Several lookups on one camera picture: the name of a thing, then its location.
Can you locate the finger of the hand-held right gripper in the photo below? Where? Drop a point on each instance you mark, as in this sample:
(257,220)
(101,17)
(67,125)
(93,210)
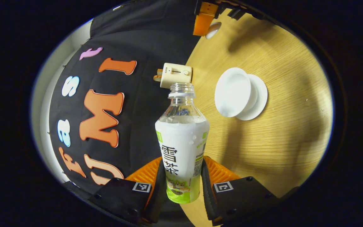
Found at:
(236,13)
(203,22)

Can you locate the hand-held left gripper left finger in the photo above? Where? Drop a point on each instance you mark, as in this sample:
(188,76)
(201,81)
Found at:
(161,192)

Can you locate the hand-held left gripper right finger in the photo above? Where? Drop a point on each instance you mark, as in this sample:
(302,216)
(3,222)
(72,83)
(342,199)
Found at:
(207,195)

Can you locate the white teacup lid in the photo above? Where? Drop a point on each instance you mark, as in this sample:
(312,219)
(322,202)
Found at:
(213,29)

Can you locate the clear green-label water bottle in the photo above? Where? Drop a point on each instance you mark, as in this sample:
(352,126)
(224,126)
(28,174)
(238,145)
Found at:
(181,142)

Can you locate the white teacup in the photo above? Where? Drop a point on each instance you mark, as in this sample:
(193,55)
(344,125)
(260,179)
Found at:
(232,91)

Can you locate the cream toaster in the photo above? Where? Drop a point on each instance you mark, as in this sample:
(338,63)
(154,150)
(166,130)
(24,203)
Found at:
(176,75)

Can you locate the brown bread slice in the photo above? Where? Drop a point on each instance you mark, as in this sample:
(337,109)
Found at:
(159,72)
(157,78)

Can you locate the white saucer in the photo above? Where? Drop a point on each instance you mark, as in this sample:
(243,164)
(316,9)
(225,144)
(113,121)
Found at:
(261,97)

